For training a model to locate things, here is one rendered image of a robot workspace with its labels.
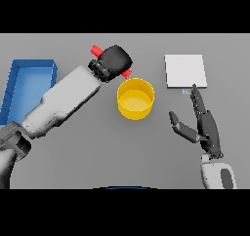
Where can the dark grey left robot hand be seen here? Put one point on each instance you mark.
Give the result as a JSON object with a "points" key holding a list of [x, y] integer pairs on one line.
{"points": [[114, 60]]}

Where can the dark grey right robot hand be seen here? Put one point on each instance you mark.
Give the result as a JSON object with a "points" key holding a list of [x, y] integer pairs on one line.
{"points": [[208, 126]]}

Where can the red beaker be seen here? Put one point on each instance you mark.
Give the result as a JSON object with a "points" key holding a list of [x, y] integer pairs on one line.
{"points": [[96, 50]]}

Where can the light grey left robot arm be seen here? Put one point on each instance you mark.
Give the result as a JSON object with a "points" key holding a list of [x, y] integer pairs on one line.
{"points": [[62, 98]]}

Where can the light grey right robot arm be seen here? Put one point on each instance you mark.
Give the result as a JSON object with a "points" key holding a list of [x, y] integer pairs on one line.
{"points": [[217, 175]]}

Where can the yellow bowl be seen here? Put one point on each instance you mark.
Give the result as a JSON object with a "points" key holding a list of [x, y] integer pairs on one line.
{"points": [[135, 99]]}

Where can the pale square measuring scale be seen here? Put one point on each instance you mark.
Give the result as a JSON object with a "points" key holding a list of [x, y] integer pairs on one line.
{"points": [[185, 70]]}

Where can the blue tray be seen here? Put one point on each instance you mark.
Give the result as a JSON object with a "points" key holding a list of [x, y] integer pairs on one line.
{"points": [[27, 87]]}

